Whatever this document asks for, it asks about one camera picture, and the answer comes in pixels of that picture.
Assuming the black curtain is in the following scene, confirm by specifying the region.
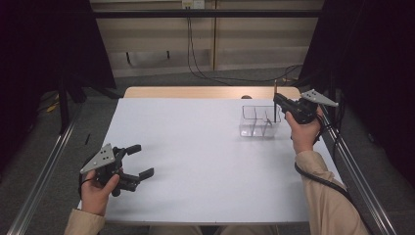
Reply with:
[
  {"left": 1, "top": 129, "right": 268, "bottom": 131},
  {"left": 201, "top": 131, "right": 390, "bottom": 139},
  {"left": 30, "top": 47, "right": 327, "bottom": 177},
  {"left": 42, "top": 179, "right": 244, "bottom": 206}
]
[
  {"left": 0, "top": 0, "right": 117, "bottom": 170},
  {"left": 298, "top": 0, "right": 415, "bottom": 187}
]

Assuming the white table mat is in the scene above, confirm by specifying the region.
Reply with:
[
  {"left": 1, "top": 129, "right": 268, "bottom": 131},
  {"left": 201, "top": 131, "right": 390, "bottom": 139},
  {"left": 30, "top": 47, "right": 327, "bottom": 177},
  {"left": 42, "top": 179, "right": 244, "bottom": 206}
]
[{"left": 77, "top": 97, "right": 344, "bottom": 224}]

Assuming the left hand-held gripper cable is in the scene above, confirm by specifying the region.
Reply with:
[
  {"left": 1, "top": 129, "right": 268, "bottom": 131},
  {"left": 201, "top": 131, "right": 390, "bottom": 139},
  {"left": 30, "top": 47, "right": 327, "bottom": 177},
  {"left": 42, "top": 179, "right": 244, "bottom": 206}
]
[{"left": 78, "top": 168, "right": 96, "bottom": 198}]

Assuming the clear plastic organizer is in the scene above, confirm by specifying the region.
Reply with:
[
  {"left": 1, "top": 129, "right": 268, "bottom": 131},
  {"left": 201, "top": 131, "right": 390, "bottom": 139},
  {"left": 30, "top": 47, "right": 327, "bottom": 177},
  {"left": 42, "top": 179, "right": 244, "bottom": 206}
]
[{"left": 239, "top": 105, "right": 282, "bottom": 139}]

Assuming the yellow item on floor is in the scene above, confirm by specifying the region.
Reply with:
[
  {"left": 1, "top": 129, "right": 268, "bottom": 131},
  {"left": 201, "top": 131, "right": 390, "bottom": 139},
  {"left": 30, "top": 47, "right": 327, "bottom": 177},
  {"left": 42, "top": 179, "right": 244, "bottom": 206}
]
[{"left": 45, "top": 101, "right": 62, "bottom": 114}]

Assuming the black horizontal bar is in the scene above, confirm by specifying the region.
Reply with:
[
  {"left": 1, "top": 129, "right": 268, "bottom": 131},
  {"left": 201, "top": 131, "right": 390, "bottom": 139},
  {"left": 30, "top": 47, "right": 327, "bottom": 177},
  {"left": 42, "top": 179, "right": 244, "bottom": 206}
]
[{"left": 92, "top": 9, "right": 324, "bottom": 19}]

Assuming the aluminium rail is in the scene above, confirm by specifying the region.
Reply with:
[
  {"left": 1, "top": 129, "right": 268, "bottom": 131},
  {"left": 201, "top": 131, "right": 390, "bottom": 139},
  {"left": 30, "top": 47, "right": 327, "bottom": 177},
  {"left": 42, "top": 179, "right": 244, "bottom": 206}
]
[
  {"left": 6, "top": 104, "right": 84, "bottom": 235},
  {"left": 314, "top": 99, "right": 397, "bottom": 235}
]

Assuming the person's left hand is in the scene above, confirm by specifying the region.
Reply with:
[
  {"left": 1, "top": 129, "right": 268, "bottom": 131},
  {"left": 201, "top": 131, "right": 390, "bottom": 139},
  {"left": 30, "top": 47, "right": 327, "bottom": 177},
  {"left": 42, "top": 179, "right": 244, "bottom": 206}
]
[{"left": 80, "top": 169, "right": 121, "bottom": 217}]

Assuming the black wall cable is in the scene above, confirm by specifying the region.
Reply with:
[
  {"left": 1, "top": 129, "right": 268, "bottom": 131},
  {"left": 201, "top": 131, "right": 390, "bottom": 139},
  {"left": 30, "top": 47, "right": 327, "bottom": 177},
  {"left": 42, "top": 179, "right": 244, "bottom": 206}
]
[{"left": 186, "top": 17, "right": 303, "bottom": 87}]

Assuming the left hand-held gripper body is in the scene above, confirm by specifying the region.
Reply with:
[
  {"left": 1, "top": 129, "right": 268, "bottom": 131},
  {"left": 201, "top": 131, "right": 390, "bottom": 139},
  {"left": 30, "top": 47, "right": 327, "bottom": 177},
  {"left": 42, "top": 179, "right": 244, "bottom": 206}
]
[{"left": 79, "top": 143, "right": 141, "bottom": 198}]

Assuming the black metal stand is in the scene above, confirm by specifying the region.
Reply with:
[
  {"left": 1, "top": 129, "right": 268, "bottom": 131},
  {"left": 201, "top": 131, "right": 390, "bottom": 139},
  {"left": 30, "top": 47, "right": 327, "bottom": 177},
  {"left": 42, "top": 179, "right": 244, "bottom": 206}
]
[{"left": 58, "top": 76, "right": 71, "bottom": 135}]

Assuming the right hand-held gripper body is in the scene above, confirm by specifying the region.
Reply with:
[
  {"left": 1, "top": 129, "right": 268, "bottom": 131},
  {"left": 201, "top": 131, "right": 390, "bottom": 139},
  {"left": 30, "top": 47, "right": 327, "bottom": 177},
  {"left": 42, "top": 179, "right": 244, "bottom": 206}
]
[{"left": 283, "top": 88, "right": 340, "bottom": 125}]

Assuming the person's right hand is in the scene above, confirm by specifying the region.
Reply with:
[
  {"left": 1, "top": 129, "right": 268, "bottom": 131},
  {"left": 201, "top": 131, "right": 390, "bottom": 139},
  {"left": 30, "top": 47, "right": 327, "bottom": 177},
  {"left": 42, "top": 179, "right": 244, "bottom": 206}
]
[{"left": 285, "top": 106, "right": 325, "bottom": 155}]

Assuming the black pencil with orange end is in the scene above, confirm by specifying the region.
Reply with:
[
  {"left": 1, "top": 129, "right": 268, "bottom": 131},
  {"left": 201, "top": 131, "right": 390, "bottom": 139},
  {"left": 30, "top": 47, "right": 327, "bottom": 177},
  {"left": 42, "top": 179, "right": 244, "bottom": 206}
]
[
  {"left": 263, "top": 111, "right": 274, "bottom": 129},
  {"left": 273, "top": 79, "right": 279, "bottom": 124}
]

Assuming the white wall outlet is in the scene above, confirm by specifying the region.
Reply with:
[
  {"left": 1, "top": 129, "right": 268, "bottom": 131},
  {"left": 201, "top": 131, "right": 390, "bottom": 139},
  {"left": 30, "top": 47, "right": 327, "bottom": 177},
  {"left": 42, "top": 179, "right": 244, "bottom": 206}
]
[{"left": 181, "top": 0, "right": 206, "bottom": 10}]

